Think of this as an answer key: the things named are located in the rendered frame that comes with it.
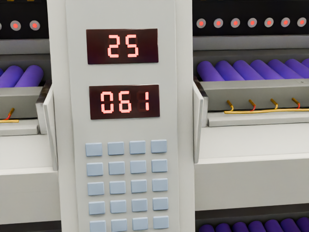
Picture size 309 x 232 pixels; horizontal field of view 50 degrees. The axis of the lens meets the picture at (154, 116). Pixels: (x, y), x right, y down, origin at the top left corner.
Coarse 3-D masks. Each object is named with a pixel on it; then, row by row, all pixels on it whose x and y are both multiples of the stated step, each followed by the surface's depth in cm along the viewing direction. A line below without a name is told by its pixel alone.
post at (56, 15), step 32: (64, 0) 21; (64, 32) 21; (64, 64) 22; (192, 64) 23; (64, 96) 22; (192, 96) 23; (64, 128) 22; (192, 128) 23; (64, 160) 22; (192, 160) 23; (64, 192) 23; (192, 192) 24; (64, 224) 23; (192, 224) 24
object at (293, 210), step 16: (240, 208) 42; (256, 208) 42; (272, 208) 42; (288, 208) 42; (304, 208) 42; (208, 224) 40; (224, 224) 40; (240, 224) 40; (256, 224) 40; (272, 224) 40; (288, 224) 40; (304, 224) 40
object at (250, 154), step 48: (192, 0) 37; (240, 0) 38; (288, 0) 38; (240, 48) 40; (288, 48) 41; (240, 96) 30; (288, 96) 30; (240, 144) 26; (288, 144) 26; (240, 192) 25; (288, 192) 26
